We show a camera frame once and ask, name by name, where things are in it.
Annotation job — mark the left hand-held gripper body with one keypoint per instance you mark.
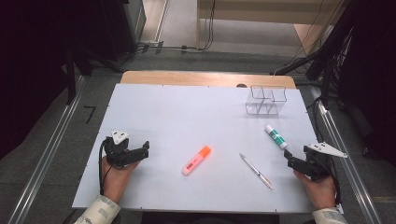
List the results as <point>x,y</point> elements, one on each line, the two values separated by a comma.
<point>117,152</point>

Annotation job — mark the person's left hand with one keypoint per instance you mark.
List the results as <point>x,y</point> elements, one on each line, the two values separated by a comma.
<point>116,182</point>

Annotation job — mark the aluminium floor rail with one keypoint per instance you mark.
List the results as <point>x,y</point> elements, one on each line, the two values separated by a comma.
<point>345,155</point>
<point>46,149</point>

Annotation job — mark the small dark round object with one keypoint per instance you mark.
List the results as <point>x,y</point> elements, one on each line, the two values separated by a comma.
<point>241,85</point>

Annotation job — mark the white and green glue stick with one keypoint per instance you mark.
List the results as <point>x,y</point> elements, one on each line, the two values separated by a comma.
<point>276,137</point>

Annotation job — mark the black metal stand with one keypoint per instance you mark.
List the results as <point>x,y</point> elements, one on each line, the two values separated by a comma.
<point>71,77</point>

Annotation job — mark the silver ballpoint pen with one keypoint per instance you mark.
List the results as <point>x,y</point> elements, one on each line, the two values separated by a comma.
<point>256,171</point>

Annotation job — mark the grey cabinet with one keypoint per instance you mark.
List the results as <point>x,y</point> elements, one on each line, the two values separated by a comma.
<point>137,18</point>

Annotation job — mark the light wooden furniture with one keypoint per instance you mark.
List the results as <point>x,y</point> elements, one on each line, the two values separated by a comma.
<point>249,12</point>

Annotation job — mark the wooden table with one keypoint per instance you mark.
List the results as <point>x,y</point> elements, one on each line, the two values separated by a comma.
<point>186,78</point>

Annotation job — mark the clear plastic pen holder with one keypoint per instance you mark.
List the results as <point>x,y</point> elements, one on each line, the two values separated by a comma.
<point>266,101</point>

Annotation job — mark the pink and orange highlighter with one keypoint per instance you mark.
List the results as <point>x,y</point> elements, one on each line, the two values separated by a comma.
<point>196,160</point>

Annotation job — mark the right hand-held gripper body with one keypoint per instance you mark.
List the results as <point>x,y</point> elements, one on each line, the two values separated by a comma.
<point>316,161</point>

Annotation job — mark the person's right hand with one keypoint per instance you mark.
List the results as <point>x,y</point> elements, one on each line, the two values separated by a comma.
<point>319,191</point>

